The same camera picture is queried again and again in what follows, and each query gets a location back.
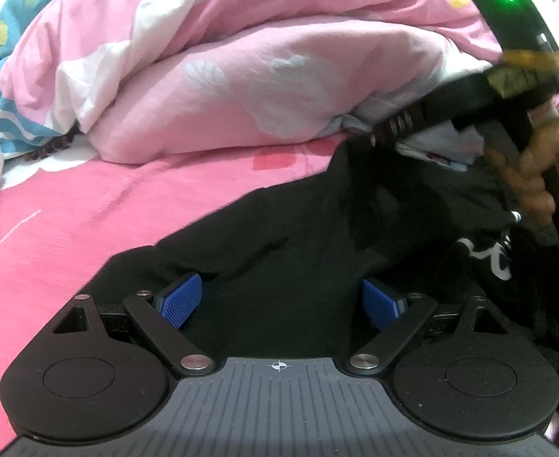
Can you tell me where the black t-shirt with white print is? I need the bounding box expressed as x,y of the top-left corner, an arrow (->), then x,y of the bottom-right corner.
89,140 -> 559,439

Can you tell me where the pink floral duvet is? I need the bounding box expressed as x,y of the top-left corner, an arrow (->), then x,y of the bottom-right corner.
0,0 -> 504,165

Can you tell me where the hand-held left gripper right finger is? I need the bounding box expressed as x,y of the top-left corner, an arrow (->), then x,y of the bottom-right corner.
345,277 -> 506,375

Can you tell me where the person's right hand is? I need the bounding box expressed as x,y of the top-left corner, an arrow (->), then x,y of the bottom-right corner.
486,105 -> 559,225

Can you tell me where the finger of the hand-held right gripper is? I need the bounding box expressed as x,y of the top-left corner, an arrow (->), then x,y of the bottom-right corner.
369,102 -> 432,149

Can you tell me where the pink plush bed blanket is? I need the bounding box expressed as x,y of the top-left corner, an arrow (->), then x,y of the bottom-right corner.
0,145 -> 351,439

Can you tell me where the blue patterned quilt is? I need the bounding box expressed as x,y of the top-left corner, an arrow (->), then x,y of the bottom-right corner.
0,0 -> 77,158

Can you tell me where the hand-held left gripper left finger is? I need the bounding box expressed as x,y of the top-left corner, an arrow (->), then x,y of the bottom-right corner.
51,272 -> 211,376

